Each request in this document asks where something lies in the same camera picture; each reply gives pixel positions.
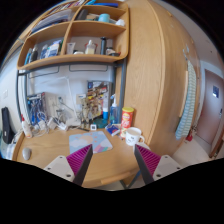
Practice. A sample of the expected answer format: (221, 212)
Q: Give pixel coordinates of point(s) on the colourful poster board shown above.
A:
(96, 100)

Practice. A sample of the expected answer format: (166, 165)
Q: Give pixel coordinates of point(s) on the teal cup on shelf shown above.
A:
(104, 17)

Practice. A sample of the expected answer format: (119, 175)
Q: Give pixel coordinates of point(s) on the white power strip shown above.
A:
(53, 123)

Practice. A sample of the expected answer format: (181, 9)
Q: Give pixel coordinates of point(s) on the white bottle red cap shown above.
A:
(26, 128)

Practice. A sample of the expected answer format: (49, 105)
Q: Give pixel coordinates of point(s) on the white ceramic mug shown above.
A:
(133, 136)

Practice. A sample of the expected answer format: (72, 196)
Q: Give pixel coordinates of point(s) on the blue spray bottle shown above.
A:
(114, 110)

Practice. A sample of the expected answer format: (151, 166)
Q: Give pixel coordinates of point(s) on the grey computer mouse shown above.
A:
(26, 153)

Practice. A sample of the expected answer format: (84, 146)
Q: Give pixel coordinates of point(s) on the brown room door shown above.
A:
(211, 112)

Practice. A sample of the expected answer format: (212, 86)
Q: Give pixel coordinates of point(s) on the striped hanging towel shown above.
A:
(188, 112)

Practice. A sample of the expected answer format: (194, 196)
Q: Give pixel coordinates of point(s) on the red yellow chips can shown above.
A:
(126, 120)

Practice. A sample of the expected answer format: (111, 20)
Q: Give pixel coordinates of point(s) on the white tube on shelf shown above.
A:
(70, 48)

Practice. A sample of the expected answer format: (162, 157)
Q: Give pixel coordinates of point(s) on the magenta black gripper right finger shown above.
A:
(152, 166)

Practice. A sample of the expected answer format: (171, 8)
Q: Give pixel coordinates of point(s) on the tall wooden wardrobe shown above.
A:
(156, 78)

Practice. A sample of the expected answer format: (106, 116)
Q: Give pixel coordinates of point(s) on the dark tall bottle on shelf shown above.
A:
(103, 45)

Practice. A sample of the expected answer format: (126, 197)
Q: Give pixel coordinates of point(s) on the white lotion bottle on shelf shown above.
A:
(90, 47)

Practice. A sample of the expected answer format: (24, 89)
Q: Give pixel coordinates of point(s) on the pastel patterned mouse pad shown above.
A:
(97, 139)

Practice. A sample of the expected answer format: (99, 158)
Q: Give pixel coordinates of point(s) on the blue boxed package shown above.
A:
(37, 108)

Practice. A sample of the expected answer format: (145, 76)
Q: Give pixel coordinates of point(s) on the small white desk clock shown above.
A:
(93, 127)

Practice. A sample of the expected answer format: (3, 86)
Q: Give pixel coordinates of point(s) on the blue snack packet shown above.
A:
(112, 129)

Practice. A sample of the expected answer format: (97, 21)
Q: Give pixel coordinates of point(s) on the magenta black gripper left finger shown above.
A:
(73, 167)

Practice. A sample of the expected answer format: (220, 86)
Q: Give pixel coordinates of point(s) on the wooden wall shelf unit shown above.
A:
(80, 32)

